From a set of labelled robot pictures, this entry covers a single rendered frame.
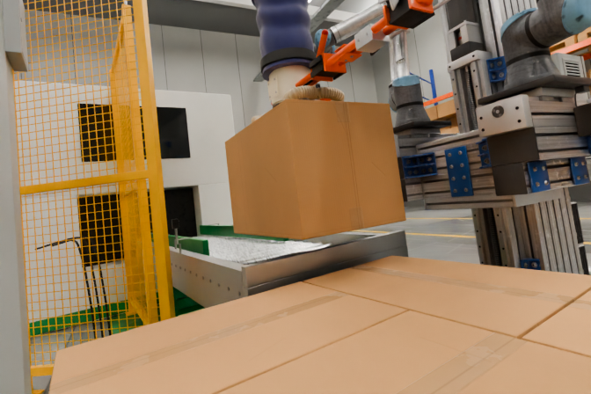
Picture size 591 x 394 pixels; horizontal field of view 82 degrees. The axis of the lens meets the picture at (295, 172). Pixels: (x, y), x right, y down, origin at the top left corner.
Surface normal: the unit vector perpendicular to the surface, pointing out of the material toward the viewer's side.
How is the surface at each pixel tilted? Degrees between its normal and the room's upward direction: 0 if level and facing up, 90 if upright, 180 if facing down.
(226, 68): 90
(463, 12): 90
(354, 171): 90
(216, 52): 90
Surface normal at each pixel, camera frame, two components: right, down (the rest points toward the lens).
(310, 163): 0.47, -0.13
